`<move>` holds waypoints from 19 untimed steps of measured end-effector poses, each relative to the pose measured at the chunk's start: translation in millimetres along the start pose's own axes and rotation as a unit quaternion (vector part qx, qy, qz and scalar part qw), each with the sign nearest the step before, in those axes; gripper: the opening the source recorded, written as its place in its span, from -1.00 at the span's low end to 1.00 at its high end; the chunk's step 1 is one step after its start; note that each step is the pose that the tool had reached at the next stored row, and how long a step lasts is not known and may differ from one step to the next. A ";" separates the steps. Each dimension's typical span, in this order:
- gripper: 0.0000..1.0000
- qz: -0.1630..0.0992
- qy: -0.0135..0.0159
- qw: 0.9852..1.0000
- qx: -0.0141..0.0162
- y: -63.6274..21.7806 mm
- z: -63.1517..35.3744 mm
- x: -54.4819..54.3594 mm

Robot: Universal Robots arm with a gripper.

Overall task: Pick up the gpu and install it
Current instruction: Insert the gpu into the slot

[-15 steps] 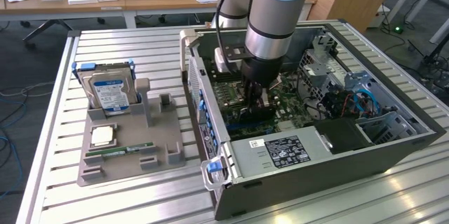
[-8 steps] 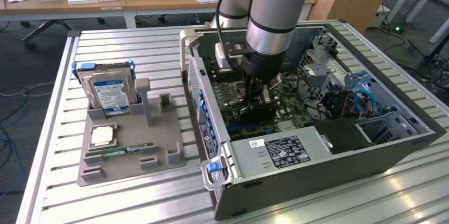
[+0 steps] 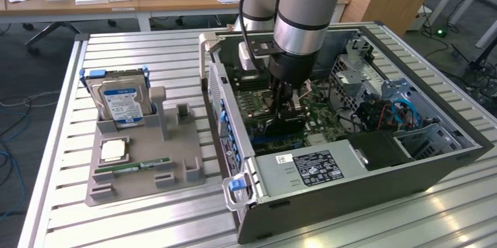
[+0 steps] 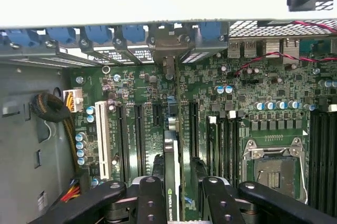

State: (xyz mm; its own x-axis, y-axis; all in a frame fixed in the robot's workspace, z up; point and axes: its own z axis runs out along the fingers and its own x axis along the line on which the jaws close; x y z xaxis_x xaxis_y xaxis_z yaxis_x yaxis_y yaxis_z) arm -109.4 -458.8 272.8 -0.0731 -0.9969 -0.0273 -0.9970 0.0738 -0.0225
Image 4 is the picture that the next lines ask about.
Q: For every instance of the silver network port block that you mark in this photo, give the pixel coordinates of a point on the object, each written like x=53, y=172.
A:
x=291, y=50

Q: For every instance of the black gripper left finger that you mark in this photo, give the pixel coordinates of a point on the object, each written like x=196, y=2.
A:
x=151, y=203

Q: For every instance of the green motherboard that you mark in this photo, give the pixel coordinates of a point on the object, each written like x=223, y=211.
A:
x=155, y=140

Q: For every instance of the teal port connector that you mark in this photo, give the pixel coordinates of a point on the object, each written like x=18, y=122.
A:
x=318, y=48

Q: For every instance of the short black expansion slot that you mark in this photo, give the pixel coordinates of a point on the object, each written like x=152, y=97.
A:
x=157, y=114

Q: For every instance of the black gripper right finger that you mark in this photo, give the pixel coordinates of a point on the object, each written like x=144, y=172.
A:
x=221, y=203

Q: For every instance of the white power connector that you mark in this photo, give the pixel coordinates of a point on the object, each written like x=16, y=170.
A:
x=77, y=100

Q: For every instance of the open black PC case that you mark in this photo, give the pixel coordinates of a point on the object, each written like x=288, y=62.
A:
x=21, y=134

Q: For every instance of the metal locking lever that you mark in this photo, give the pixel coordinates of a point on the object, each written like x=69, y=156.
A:
x=304, y=179

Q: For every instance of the silver USB port block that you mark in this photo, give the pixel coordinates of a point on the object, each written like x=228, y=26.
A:
x=235, y=49
x=250, y=49

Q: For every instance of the long black expansion slot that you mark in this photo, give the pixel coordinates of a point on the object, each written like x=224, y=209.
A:
x=139, y=137
x=194, y=129
x=122, y=140

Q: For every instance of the white expansion slot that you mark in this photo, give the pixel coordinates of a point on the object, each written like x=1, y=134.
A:
x=102, y=140

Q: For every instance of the blue slot retainer clip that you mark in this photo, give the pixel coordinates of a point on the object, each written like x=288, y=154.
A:
x=22, y=37
x=3, y=37
x=133, y=33
x=98, y=34
x=209, y=32
x=61, y=34

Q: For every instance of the CPU socket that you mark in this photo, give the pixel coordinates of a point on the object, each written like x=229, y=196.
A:
x=273, y=176

